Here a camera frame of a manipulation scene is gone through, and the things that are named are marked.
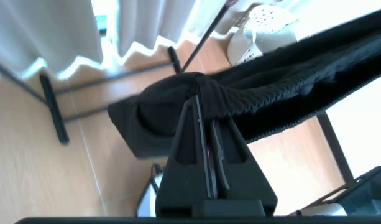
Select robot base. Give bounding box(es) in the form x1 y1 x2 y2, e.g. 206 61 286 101
135 163 381 218

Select white laundry basket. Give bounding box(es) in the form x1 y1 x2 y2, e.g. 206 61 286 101
226 3 300 66

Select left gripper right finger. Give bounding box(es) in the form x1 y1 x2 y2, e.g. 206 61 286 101
210 118 278 216

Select black shorts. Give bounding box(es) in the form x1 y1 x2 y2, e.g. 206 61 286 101
107 7 381 159

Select black clothes rack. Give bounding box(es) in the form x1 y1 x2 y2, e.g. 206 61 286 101
0 0 238 146

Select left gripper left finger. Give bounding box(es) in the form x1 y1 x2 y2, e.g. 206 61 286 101
155 95 213 217

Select window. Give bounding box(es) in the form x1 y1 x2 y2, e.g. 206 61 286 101
90 0 120 40

